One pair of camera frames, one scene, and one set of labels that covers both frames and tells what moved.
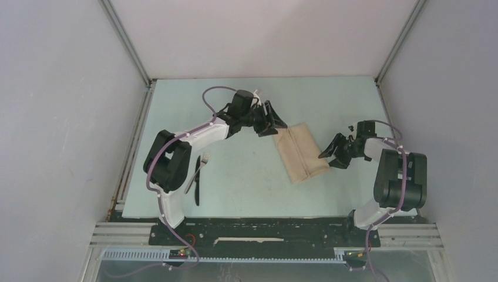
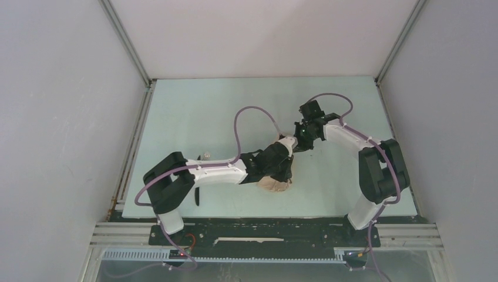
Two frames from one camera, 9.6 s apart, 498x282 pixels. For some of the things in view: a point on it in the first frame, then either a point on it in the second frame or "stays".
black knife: x=197 y=180 stays
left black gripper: x=265 y=128 to x=287 y=174
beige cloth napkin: x=300 y=153 to x=269 y=184
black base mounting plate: x=263 y=240 stays
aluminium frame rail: x=410 y=235 stays
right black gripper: x=341 y=162 to x=302 y=146
